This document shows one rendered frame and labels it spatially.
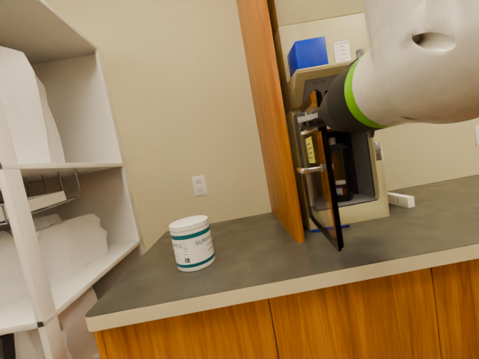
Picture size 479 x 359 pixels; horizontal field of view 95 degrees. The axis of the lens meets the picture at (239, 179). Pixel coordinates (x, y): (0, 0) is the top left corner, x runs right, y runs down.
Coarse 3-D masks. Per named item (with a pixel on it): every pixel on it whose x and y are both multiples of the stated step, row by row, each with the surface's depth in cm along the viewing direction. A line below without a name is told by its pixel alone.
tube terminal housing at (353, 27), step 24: (312, 24) 80; (336, 24) 80; (360, 24) 80; (288, 48) 80; (288, 72) 81; (288, 96) 83; (288, 120) 88; (384, 192) 85; (360, 216) 86; (384, 216) 86
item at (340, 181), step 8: (336, 152) 89; (344, 152) 90; (336, 160) 89; (344, 160) 90; (336, 168) 90; (344, 168) 90; (336, 176) 90; (344, 176) 90; (336, 184) 91; (344, 184) 90; (336, 192) 91; (344, 192) 90
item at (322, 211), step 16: (304, 112) 64; (304, 144) 72; (320, 144) 54; (304, 160) 76; (320, 160) 56; (320, 176) 59; (320, 192) 62; (320, 208) 65; (320, 224) 69; (336, 224) 53; (336, 240) 54
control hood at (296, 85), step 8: (328, 64) 70; (336, 64) 70; (344, 64) 70; (296, 72) 70; (304, 72) 70; (312, 72) 70; (320, 72) 71; (328, 72) 71; (336, 72) 72; (296, 80) 72; (304, 80) 72; (288, 88) 81; (296, 88) 74; (296, 96) 76; (296, 104) 78
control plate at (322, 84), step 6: (318, 78) 72; (324, 78) 73; (330, 78) 73; (306, 84) 73; (312, 84) 73; (318, 84) 74; (324, 84) 74; (330, 84) 74; (306, 90) 75; (324, 90) 76; (306, 96) 76
